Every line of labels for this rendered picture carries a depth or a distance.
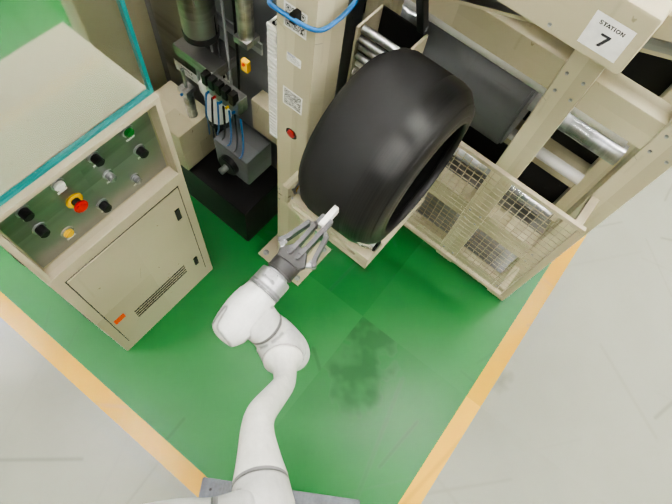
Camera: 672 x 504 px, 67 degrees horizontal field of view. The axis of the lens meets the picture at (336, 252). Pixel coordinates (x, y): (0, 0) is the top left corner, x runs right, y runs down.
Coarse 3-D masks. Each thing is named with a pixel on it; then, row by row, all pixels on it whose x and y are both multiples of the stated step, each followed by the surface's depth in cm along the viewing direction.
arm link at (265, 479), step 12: (240, 480) 86; (252, 480) 85; (264, 480) 85; (276, 480) 85; (288, 480) 88; (240, 492) 82; (252, 492) 83; (264, 492) 83; (276, 492) 83; (288, 492) 85
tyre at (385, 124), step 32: (384, 64) 130; (416, 64) 133; (352, 96) 128; (384, 96) 126; (416, 96) 127; (448, 96) 129; (320, 128) 132; (352, 128) 127; (384, 128) 125; (416, 128) 124; (448, 128) 129; (320, 160) 132; (352, 160) 128; (384, 160) 125; (416, 160) 126; (448, 160) 165; (320, 192) 138; (352, 192) 131; (384, 192) 129; (416, 192) 170; (352, 224) 138; (384, 224) 141
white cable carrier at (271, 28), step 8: (272, 24) 134; (272, 32) 135; (272, 40) 138; (272, 48) 140; (272, 56) 143; (272, 64) 146; (272, 72) 149; (272, 80) 152; (272, 88) 156; (272, 96) 158; (272, 104) 162; (272, 112) 166; (272, 120) 169; (272, 128) 173
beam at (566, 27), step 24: (504, 0) 114; (528, 0) 111; (552, 0) 107; (576, 0) 104; (600, 0) 101; (624, 0) 98; (648, 0) 98; (552, 24) 111; (576, 24) 108; (624, 24) 101; (648, 24) 99; (576, 48) 111
